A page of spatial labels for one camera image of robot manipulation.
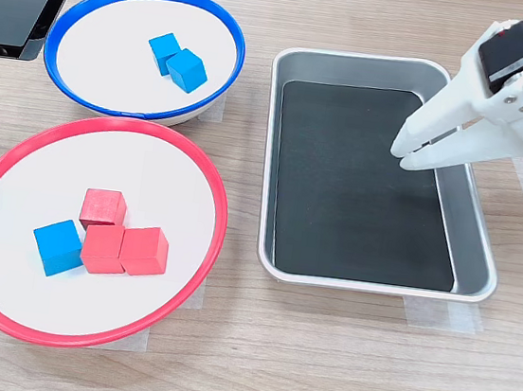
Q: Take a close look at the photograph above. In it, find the blue-rimmed white plate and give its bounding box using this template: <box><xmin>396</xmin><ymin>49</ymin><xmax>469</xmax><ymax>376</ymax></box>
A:
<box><xmin>36</xmin><ymin>0</ymin><xmax>253</xmax><ymax>135</ymax></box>

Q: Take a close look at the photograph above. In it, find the clear tape strip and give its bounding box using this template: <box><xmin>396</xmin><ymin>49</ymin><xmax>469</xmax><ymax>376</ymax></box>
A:
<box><xmin>399</xmin><ymin>296</ymin><xmax>487</xmax><ymax>335</ymax></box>
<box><xmin>189</xmin><ymin>89</ymin><xmax>229</xmax><ymax>128</ymax></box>
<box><xmin>80</xmin><ymin>316</ymin><xmax>152</xmax><ymax>357</ymax></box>

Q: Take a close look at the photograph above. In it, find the blue wooden cube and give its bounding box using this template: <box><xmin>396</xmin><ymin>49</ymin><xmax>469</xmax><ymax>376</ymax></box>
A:
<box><xmin>144</xmin><ymin>30</ymin><xmax>185</xmax><ymax>79</ymax></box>
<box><xmin>162</xmin><ymin>45</ymin><xmax>212</xmax><ymax>97</ymax></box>
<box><xmin>27</xmin><ymin>215</ymin><xmax>90</xmax><ymax>281</ymax></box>

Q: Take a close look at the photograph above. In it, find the red wooden cube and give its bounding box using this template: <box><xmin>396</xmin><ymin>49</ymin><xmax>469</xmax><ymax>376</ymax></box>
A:
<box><xmin>117</xmin><ymin>222</ymin><xmax>172</xmax><ymax>281</ymax></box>
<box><xmin>78</xmin><ymin>221</ymin><xmax>132</xmax><ymax>279</ymax></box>
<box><xmin>77</xmin><ymin>186</ymin><xmax>130</xmax><ymax>235</ymax></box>

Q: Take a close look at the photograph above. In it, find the black tray mat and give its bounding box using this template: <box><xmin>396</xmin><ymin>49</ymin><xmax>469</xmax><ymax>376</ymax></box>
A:
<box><xmin>260</xmin><ymin>76</ymin><xmax>478</xmax><ymax>295</ymax></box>

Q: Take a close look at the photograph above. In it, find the steel tray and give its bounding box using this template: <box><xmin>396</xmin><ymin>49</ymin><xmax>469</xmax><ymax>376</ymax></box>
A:
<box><xmin>244</xmin><ymin>40</ymin><xmax>523</xmax><ymax>310</ymax></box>

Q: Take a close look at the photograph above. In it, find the red-rimmed white plate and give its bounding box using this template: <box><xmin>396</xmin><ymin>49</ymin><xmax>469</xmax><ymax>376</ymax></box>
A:
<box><xmin>0</xmin><ymin>101</ymin><xmax>240</xmax><ymax>366</ymax></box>

